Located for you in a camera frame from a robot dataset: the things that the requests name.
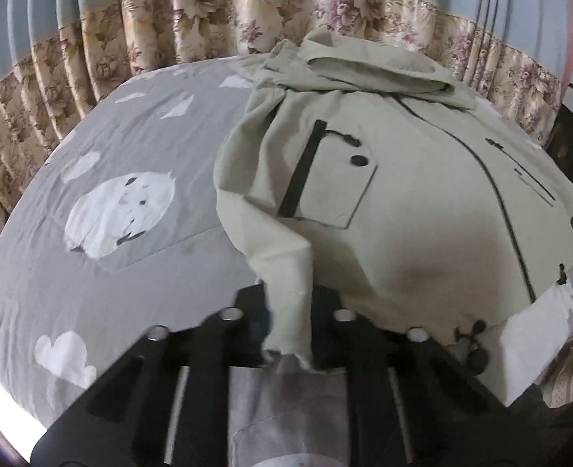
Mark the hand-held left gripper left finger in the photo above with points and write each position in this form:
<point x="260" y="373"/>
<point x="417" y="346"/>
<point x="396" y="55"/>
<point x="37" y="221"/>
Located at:
<point x="208" y="350"/>

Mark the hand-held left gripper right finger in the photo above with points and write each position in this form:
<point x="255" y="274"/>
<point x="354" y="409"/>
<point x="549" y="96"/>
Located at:
<point x="364" y="365"/>

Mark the beige hooded jacket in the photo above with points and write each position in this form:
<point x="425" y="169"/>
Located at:
<point x="413" y="204"/>

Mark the grey printed bed sheet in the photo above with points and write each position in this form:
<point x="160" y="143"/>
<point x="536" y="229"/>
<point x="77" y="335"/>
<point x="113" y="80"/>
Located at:
<point x="121" y="277"/>

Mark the blue floral curtain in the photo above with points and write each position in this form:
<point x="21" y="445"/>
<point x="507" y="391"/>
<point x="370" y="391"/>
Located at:
<point x="121" y="24"/>

